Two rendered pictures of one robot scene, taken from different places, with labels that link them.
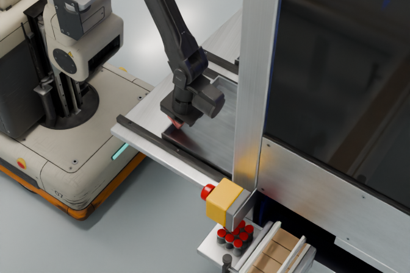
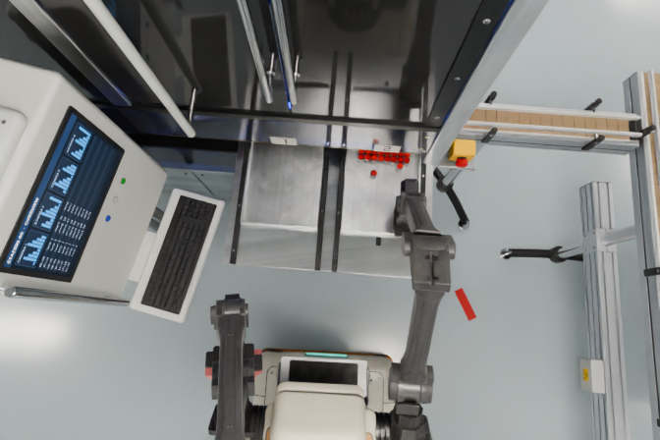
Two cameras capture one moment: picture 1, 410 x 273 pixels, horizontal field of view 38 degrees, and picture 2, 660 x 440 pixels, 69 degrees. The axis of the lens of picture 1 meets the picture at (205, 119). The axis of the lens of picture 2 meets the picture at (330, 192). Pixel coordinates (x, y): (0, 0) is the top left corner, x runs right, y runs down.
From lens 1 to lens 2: 1.44 m
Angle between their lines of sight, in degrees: 49
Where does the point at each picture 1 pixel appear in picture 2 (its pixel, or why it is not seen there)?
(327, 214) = not seen: hidden behind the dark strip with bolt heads
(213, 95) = (412, 183)
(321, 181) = not seen: hidden behind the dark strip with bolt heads
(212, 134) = (390, 207)
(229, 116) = (367, 205)
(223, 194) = (466, 146)
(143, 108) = (398, 269)
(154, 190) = (327, 328)
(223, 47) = (299, 250)
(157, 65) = (194, 418)
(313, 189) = not seen: hidden behind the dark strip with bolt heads
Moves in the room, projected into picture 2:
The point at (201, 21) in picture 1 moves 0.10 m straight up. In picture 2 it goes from (109, 416) to (100, 421)
